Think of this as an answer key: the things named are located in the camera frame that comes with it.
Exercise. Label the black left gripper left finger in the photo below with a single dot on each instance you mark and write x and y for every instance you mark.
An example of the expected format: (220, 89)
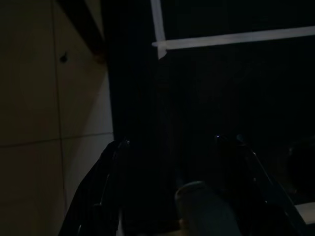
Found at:
(91, 191)

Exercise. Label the grey cylindrical cup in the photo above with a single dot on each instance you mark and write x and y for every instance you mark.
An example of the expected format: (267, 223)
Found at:
(204, 211)

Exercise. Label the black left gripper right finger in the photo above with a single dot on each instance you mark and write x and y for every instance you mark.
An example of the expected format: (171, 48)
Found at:
(261, 186)

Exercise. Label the white floor tape strip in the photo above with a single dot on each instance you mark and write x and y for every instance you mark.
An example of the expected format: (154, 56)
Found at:
(233, 39)
(157, 22)

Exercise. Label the brown wooden table leg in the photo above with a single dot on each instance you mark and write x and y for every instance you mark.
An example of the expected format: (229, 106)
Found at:
(99, 56)

